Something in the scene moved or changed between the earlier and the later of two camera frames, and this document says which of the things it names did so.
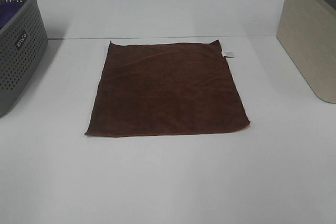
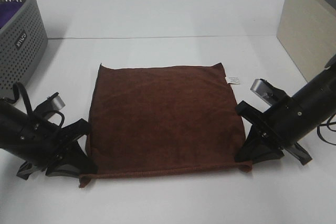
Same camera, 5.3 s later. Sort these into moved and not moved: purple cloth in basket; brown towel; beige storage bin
Moved: brown towel
Not moved: purple cloth in basket; beige storage bin
